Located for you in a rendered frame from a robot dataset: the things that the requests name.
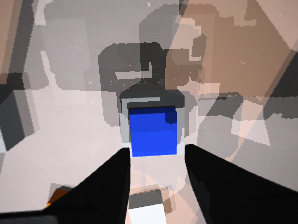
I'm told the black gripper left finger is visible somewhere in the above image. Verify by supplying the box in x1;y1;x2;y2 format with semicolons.
0;147;131;224

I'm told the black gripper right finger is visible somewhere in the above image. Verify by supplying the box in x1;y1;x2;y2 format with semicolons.
185;144;298;224

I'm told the blue button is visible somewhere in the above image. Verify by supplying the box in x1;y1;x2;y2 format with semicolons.
118;89;185;158

